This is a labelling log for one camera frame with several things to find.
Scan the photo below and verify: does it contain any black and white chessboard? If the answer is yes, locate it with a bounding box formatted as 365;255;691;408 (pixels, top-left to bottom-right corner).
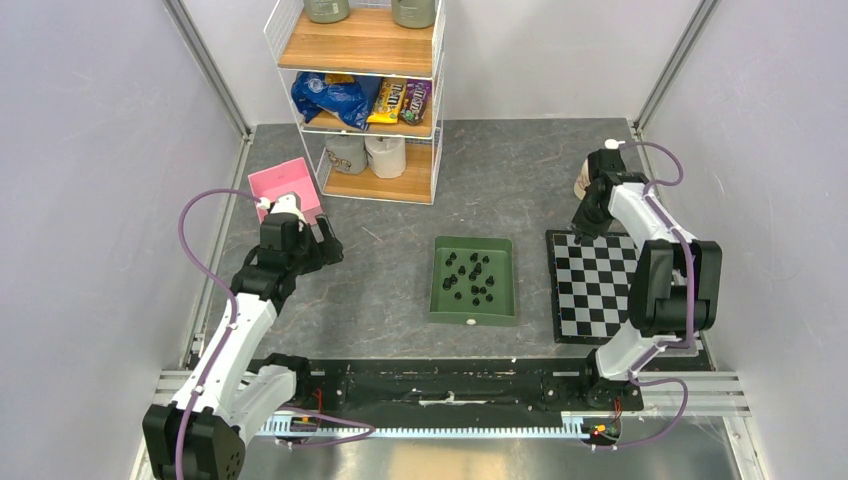
545;230;637;345

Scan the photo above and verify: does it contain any green jar left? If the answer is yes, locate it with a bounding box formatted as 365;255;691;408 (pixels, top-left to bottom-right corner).
303;0;350;24

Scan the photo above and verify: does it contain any blue snack bag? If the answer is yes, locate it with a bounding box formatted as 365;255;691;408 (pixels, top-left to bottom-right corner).
291;71;382;130

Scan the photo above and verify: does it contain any white wire wooden shelf rack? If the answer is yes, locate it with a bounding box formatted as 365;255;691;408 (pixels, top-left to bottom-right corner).
263;1;446;204

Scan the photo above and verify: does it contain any cream soap pump bottle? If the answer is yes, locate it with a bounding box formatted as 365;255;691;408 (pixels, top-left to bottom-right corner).
573;139;625;200

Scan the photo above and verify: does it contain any white toilet paper roll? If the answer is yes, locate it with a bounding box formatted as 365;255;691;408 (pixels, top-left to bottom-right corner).
365;137;406;179

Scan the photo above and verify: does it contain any green jar right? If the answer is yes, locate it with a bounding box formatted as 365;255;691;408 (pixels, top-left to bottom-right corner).
391;0;436;29

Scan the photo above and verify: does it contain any pink plastic box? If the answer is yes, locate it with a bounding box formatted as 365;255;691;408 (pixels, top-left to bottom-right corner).
248;157;323;225

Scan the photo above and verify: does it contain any green jar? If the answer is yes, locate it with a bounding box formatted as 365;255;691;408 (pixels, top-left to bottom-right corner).
303;0;350;24
391;0;436;29

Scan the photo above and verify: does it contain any green plastic tray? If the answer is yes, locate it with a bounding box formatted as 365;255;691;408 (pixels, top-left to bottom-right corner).
429;235;518;327

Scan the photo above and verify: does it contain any grey patterned mug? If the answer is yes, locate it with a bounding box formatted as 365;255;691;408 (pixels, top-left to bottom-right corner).
325;135;368;175

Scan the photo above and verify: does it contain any brown candy bag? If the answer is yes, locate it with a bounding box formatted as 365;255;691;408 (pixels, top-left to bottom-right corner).
399;79;432;125

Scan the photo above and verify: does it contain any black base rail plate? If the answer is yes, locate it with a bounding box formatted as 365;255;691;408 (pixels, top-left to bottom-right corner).
235;354;696;424

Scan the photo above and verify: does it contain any yellow candy bag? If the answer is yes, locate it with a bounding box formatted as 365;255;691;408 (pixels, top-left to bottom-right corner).
367;78;407;124

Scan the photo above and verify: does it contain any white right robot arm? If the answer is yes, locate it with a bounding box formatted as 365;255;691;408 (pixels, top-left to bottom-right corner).
572;140;722;409

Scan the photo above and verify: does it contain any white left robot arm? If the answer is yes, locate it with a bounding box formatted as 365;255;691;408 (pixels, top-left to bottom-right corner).
142;212;344;479

